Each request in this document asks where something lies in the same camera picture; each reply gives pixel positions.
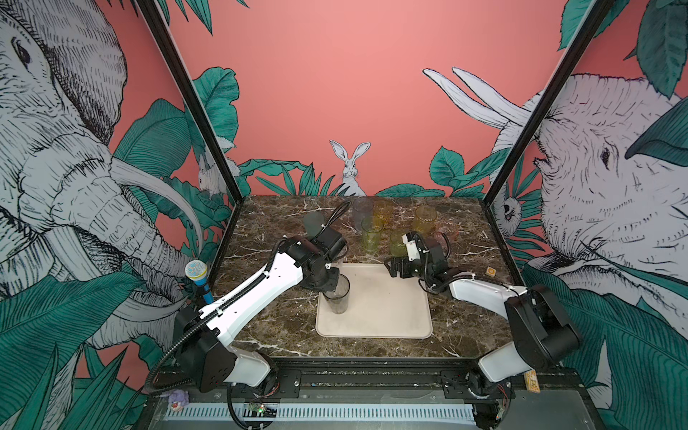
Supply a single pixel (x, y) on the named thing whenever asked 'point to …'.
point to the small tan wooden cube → (491, 271)
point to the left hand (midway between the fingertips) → (329, 282)
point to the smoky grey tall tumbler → (339, 299)
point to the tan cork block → (532, 382)
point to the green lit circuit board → (259, 410)
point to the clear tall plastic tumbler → (338, 262)
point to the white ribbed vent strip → (324, 413)
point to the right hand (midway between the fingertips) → (392, 257)
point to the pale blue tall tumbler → (363, 209)
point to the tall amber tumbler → (425, 220)
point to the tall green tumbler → (371, 233)
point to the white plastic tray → (381, 306)
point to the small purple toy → (178, 399)
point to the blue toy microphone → (197, 270)
